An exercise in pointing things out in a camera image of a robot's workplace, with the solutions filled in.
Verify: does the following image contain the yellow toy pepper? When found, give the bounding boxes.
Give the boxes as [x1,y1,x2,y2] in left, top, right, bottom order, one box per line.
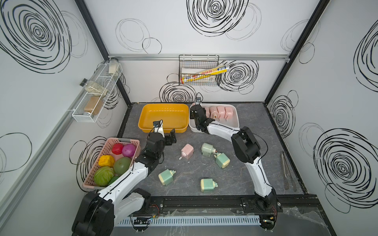
[98,155,115,167]

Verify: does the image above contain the white plastic tray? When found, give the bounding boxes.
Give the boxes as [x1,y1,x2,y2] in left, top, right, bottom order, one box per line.
[189,103,240,133]

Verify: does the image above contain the glass jar on shelf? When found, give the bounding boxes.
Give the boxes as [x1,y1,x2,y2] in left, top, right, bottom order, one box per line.
[108,58,119,76]

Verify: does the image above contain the red toy fruit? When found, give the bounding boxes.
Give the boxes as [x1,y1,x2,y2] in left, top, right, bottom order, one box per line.
[112,143,124,155]

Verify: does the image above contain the green toy cabbage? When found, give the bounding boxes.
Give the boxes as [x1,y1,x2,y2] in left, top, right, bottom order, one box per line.
[93,166,115,187]

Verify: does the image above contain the white slotted cable duct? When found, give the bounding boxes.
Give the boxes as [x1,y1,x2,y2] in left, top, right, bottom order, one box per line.
[116,215,261,227]

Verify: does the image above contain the green sharpener round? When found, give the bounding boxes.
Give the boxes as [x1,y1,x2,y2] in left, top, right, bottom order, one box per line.
[201,143,217,157]

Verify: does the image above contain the metal tongs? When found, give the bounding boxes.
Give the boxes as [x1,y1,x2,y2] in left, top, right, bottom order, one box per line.
[280,151,297,192]

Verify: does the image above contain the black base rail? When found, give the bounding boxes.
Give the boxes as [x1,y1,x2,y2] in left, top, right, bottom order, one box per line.
[135,194,321,215]

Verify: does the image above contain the purple toy fruit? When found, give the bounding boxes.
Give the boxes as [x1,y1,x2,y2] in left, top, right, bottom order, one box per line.
[122,143,136,158]

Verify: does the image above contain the white wire wall shelf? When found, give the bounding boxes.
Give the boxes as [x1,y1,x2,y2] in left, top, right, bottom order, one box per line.
[72,61,123,123]

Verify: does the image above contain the yellow plastic tray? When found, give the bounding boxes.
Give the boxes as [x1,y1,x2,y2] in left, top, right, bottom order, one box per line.
[138,103,190,133]

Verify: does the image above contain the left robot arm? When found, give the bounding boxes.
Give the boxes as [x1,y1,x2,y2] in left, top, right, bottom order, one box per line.
[71,128,177,236]

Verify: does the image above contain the clear bottle on shelf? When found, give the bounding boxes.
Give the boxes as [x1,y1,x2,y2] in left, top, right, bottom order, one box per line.
[80,79,108,96]

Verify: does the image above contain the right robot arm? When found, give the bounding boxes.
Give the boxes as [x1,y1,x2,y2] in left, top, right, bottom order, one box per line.
[190,104,278,211]

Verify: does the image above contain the yellow toothpaste box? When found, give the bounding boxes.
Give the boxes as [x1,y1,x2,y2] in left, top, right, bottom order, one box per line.
[179,65,229,84]

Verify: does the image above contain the black wire wall basket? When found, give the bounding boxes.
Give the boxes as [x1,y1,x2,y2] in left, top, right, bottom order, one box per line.
[178,55,220,87]

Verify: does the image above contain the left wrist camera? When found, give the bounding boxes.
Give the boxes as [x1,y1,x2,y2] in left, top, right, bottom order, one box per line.
[153,120,165,138]

